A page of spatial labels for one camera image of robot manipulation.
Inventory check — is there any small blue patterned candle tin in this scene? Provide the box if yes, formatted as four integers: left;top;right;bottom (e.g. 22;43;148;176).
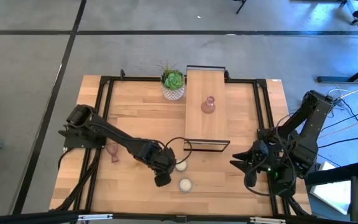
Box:
175;159;188;172

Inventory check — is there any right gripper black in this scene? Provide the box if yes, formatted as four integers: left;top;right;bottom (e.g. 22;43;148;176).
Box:
229;139;272;175

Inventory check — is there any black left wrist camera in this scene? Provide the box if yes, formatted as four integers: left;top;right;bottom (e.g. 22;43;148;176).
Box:
154;172;172;188

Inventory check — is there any black chair leg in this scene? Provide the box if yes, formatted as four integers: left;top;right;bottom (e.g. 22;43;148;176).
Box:
232;0;249;15

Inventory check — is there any beige floor cable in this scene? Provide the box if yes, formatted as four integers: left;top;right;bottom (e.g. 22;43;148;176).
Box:
318;79;358;139

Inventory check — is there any succulent in white patterned pot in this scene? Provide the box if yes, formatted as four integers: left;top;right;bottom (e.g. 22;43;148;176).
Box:
155;60;186;101

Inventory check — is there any black metal table frame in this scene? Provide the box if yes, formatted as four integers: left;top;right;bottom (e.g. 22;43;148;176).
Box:
50;68;312;218

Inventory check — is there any white floor sheet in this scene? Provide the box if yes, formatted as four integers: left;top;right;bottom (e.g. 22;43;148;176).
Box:
309;161;352;215

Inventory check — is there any wooden shelf with black frame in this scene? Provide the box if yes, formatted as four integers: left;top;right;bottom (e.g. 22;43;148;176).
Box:
183;65;231;153

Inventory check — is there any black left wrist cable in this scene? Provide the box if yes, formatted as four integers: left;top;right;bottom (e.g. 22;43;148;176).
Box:
164;136;193;164

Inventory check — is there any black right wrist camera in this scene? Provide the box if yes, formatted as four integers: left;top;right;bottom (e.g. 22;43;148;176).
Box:
244;170;258;189

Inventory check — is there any black desk leg frame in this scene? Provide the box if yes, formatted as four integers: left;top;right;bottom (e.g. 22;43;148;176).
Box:
316;0;358;85

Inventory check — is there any white floor cable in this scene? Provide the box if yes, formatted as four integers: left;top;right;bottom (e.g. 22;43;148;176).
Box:
327;88;354;108

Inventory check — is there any black camera mount beam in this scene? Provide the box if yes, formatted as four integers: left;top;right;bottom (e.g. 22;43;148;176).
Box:
0;210;358;224

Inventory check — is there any black floor cable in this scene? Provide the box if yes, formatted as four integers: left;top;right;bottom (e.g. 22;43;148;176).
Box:
317;134;358;149

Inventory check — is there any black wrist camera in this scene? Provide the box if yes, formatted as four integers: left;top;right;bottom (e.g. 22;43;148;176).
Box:
154;172;172;188
244;170;258;189

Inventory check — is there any pink glass candlestick holder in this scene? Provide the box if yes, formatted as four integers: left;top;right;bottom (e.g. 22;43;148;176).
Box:
200;95;216;114
105;142;120;164

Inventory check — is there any silver beam bracket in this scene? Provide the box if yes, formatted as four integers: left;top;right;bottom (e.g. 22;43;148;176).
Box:
76;213;114;222
249;216;287;224

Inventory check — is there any large blue patterned candle tin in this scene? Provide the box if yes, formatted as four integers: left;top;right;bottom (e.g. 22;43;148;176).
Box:
178;177;193;193

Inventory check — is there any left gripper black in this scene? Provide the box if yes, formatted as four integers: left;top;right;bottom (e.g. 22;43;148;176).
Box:
134;141;177;175

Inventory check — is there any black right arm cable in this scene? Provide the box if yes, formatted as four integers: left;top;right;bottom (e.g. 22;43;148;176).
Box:
243;172;295;198

